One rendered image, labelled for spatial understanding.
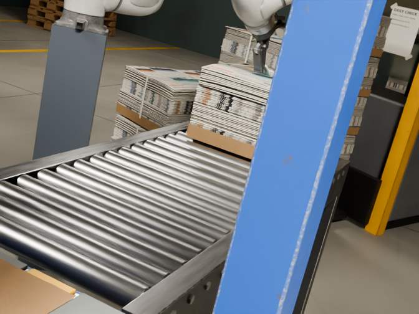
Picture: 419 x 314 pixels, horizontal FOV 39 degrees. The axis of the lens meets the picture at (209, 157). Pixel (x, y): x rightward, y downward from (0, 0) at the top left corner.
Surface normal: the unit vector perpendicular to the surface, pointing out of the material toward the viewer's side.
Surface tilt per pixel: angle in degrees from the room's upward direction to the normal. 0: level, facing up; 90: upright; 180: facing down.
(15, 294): 0
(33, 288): 0
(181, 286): 0
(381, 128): 90
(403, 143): 90
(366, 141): 90
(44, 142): 90
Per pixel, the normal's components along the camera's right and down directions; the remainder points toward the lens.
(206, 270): 0.22, -0.93
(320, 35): -0.43, 0.17
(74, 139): 0.12, 0.32
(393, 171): -0.73, 0.04
